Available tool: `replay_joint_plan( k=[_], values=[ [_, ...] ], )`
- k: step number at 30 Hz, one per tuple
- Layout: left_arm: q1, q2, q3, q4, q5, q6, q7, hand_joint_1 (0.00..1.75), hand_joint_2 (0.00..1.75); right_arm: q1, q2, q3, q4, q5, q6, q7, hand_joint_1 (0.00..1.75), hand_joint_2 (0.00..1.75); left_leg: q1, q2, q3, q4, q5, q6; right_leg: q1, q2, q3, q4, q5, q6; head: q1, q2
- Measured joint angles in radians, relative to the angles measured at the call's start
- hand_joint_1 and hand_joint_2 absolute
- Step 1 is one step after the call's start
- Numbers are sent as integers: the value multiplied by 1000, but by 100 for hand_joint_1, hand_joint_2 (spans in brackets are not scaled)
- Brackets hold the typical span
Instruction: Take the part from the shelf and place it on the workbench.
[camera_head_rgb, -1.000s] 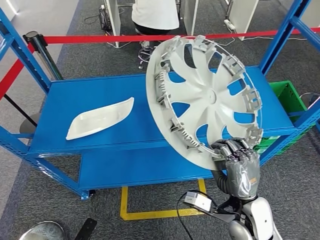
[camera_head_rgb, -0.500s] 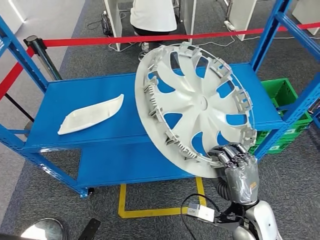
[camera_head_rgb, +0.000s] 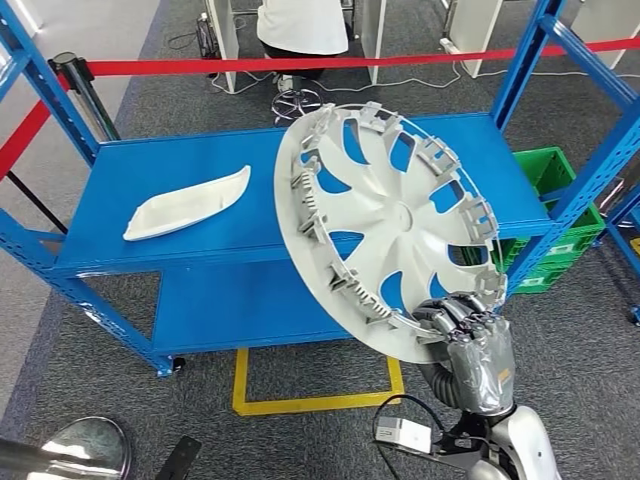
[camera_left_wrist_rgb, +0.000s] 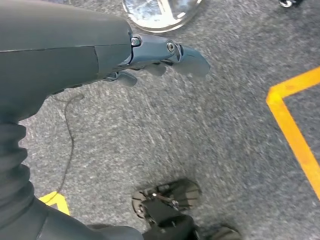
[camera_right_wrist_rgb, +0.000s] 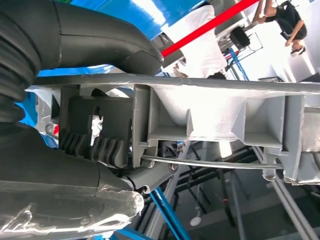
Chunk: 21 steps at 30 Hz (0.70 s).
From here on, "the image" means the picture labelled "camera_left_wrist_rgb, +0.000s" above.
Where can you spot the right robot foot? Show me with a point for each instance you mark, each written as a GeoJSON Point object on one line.
{"type": "Point", "coordinates": [225, 233]}

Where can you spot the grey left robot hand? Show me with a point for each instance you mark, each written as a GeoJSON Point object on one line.
{"type": "Point", "coordinates": [62, 49]}

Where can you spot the grey left leg shell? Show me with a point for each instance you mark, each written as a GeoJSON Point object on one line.
{"type": "Point", "coordinates": [75, 232]}

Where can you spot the chrome stanchion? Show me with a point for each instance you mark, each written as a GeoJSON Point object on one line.
{"type": "Point", "coordinates": [160, 16]}

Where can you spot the yellow floor tape square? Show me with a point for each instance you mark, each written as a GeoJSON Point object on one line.
{"type": "Point", "coordinates": [287, 126]}
{"type": "Point", "coordinates": [59, 202]}

